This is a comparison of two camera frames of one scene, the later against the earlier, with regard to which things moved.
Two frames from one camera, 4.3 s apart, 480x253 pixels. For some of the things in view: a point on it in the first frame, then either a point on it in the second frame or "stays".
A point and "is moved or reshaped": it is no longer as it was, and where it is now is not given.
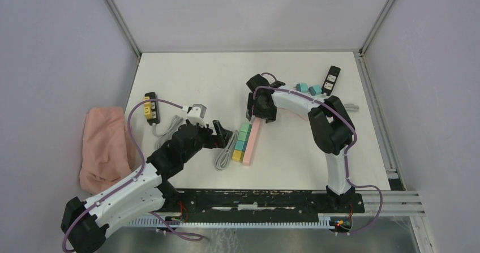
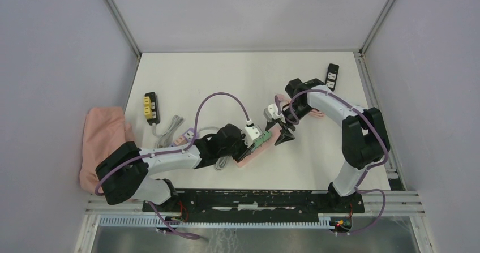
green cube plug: x=243 y=136 is moved or reshaped
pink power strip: x=252 y=141 is moved or reshaped
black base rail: x=256 y=205 stays
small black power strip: x=155 y=115 stays
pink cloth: x=107 y=156 stays
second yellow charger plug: x=148 y=112 stays
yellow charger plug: x=147 y=103 stays
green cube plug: x=246 y=127 is moved or reshaped
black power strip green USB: x=333 y=73 stays
